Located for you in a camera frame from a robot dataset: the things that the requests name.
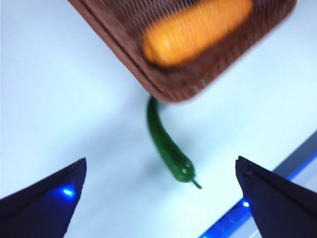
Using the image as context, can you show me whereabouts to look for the brown woven wicker basket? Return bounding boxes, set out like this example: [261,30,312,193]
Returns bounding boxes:
[66,0,298,104]

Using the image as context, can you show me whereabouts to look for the green chili pepper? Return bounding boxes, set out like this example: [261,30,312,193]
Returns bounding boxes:
[146,96,203,190]

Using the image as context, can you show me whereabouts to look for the orange-yellow corn cob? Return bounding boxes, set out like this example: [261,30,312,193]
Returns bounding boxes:
[143,0,254,69]

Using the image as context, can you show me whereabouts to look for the blue LED light strip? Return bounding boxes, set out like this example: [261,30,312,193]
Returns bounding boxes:
[198,148,317,238]

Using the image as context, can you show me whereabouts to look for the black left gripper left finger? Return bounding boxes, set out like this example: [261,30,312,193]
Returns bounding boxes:
[0,157,87,238]

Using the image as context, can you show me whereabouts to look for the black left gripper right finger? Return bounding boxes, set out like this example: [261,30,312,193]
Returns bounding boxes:
[235,155,317,238]

